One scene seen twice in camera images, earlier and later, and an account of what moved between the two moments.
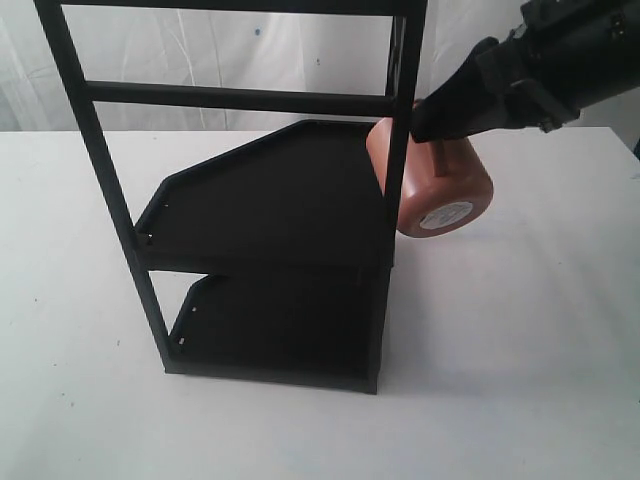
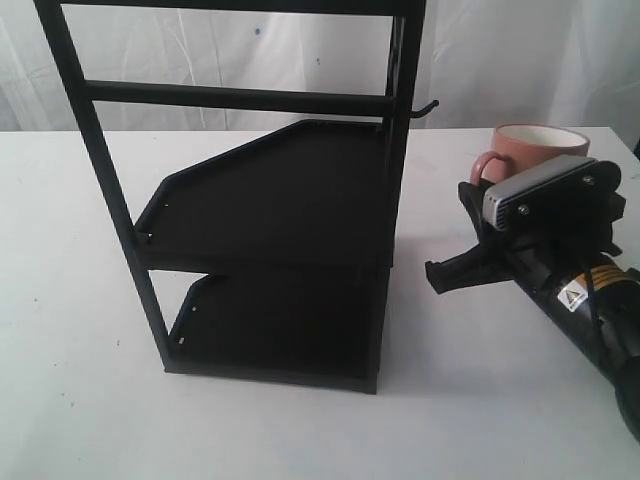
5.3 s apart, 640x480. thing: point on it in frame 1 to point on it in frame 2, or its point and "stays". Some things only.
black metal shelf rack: (294, 230) stays
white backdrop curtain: (307, 52) stays
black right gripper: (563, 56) to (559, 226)
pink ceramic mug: (446, 184) to (518, 148)
